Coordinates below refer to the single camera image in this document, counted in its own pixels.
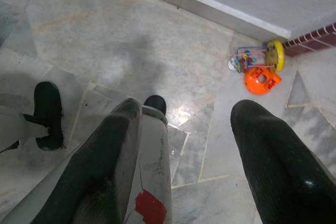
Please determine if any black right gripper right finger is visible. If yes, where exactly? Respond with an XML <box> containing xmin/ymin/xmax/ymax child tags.
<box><xmin>230</xmin><ymin>99</ymin><xmax>336</xmax><ymax>224</ymax></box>

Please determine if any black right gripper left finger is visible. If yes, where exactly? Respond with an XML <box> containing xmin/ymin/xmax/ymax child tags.
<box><xmin>31</xmin><ymin>98</ymin><xmax>143</xmax><ymax>224</ymax></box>

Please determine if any red tape patch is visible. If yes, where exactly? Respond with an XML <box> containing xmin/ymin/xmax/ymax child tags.
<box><xmin>134</xmin><ymin>189</ymin><xmax>167</xmax><ymax>223</ymax></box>

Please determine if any orange plastic toy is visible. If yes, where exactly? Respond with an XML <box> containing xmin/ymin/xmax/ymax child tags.
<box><xmin>243</xmin><ymin>67</ymin><xmax>282</xmax><ymax>96</ymax></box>

